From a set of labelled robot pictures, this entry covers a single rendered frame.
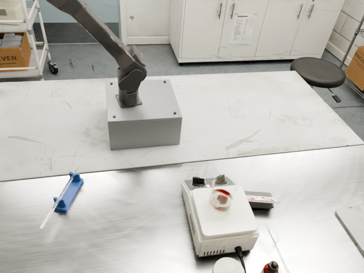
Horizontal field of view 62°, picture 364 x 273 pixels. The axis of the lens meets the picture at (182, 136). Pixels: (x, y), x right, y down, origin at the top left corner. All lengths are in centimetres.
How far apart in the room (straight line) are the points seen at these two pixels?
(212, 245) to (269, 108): 64
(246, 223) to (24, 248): 47
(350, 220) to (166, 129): 53
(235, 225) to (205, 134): 40
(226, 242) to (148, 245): 17
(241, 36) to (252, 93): 207
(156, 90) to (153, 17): 264
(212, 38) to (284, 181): 240
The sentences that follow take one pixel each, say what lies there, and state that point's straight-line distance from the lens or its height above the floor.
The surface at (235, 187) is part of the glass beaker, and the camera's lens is 64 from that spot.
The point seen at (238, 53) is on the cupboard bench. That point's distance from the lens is 333.
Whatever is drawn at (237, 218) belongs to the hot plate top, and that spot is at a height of 99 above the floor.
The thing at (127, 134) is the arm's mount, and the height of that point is 96.
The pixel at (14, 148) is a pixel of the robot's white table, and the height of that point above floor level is 90.
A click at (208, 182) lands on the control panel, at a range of 77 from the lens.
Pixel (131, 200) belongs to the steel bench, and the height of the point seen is 90.
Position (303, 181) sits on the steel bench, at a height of 90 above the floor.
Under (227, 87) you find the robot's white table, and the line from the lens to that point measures 122.
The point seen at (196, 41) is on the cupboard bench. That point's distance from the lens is 311.
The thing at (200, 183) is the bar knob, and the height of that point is 96.
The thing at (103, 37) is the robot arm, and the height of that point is 121.
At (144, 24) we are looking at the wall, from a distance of 358.
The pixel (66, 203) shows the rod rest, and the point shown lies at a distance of 79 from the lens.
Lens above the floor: 152
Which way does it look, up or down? 41 degrees down
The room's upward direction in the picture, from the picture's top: 6 degrees clockwise
